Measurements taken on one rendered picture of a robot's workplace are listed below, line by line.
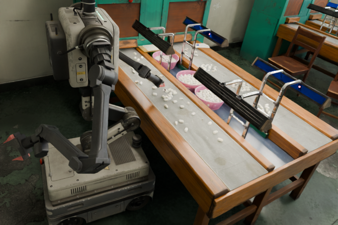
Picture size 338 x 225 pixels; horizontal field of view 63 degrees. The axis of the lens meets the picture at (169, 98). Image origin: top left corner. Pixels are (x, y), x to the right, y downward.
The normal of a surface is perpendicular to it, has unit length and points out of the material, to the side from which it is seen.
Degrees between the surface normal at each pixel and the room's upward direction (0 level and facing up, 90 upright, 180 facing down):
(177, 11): 90
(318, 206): 0
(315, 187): 0
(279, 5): 90
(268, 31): 90
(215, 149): 0
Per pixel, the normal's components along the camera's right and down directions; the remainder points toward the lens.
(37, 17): 0.57, 0.51
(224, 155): 0.12, -0.83
